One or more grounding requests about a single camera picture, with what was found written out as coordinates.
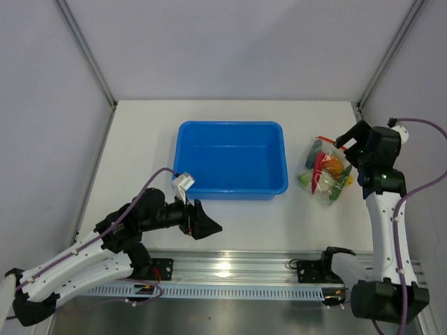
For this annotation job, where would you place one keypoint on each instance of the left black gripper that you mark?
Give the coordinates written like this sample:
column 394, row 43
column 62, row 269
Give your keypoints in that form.
column 195, row 222

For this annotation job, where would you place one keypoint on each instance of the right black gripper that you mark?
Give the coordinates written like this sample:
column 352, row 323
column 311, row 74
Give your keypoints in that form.
column 359, row 132

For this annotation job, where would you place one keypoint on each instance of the orange red mango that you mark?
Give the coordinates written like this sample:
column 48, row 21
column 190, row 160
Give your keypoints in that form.
column 333, row 165

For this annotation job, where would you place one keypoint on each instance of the dark green cucumber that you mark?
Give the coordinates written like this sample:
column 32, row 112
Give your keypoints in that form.
column 311, row 156

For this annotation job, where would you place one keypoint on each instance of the red chili pepper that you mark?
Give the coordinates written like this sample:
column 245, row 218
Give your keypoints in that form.
column 317, row 170

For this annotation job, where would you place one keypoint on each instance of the clear zip top bag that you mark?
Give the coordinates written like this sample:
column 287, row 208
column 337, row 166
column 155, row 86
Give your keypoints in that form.
column 330, row 150

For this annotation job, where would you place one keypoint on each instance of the yellow orange mango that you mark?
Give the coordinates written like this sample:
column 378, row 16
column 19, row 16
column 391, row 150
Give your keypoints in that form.
column 349, row 180

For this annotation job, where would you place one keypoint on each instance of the green chili pepper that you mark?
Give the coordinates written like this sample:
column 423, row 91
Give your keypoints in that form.
column 338, row 188

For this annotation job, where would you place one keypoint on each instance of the green grape bunch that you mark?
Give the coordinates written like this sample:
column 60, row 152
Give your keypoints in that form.
column 305, row 178

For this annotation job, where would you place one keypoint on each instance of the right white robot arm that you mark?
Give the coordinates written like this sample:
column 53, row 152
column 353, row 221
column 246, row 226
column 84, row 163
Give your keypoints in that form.
column 390, row 291

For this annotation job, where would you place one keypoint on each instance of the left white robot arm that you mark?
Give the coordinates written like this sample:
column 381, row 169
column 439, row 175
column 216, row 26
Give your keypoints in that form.
column 113, row 250

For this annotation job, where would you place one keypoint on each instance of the blue plastic bin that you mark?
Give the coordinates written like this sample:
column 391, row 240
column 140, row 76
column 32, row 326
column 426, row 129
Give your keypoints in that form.
column 232, row 160

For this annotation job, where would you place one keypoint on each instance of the aluminium mounting rail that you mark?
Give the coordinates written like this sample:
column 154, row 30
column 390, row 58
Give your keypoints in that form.
column 227, row 267

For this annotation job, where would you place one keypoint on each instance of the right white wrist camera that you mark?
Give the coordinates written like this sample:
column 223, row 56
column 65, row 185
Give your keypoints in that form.
column 399, row 127

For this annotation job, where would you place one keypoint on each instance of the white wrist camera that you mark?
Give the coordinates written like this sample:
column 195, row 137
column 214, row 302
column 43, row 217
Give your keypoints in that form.
column 181, row 184
column 399, row 127

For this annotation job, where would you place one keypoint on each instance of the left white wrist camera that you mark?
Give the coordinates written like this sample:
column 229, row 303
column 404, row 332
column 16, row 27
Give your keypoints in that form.
column 181, row 184

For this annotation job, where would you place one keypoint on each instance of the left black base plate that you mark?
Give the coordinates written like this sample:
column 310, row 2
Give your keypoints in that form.
column 161, row 270

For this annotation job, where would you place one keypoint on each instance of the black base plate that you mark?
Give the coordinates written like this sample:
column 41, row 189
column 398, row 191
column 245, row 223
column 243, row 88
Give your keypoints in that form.
column 161, row 270
column 313, row 271

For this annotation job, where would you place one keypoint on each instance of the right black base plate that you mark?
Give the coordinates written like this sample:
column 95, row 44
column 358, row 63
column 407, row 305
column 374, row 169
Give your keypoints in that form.
column 313, row 271

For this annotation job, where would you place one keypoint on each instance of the right aluminium frame post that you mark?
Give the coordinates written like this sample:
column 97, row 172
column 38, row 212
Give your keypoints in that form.
column 393, row 48

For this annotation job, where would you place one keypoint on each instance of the aluminium frame post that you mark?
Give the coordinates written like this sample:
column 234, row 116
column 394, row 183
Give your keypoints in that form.
column 393, row 48
column 83, row 46

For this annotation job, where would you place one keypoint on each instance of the left aluminium frame post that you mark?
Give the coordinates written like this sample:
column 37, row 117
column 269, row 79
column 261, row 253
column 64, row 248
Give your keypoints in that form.
column 83, row 46

